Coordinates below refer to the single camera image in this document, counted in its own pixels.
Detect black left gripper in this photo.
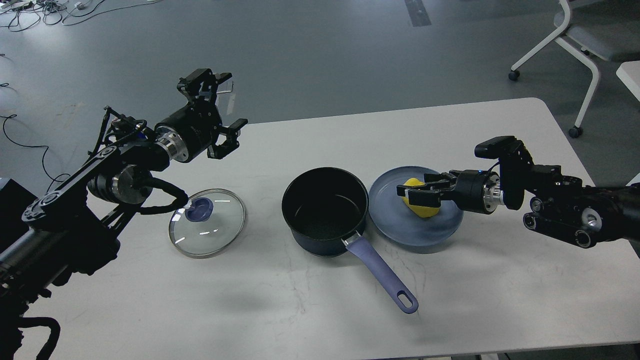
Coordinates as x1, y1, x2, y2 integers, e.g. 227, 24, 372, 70
154, 68, 249, 163

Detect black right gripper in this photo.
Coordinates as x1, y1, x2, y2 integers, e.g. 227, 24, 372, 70
397, 170, 502, 215

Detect yellow potato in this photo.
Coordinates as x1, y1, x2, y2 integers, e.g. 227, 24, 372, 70
402, 177, 441, 218

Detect glass pot lid purple knob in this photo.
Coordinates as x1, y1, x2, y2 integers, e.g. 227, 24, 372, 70
168, 188, 247, 259

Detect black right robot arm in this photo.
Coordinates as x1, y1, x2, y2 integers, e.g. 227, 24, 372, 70
396, 161, 640, 249

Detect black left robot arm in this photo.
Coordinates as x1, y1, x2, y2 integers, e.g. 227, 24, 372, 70
1, 68, 248, 360

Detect blue round plate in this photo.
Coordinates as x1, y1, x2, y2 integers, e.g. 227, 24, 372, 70
369, 165, 464, 254

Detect black box at left edge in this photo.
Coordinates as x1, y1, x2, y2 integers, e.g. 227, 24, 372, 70
0, 177, 67, 281

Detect white table corner right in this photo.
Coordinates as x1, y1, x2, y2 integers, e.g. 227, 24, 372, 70
615, 60, 640, 101

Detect white office chair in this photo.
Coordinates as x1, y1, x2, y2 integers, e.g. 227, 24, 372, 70
508, 0, 640, 139

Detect blue camera on right wrist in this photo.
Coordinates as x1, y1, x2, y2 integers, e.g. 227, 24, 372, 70
474, 136, 534, 210

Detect dark blue saucepan purple handle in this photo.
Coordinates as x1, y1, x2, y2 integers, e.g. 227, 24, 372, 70
281, 167, 419, 314

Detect black floor cable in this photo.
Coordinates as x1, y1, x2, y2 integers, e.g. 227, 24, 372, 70
0, 113, 72, 203

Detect cable bundle on floor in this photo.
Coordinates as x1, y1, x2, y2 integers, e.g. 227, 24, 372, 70
0, 0, 161, 32

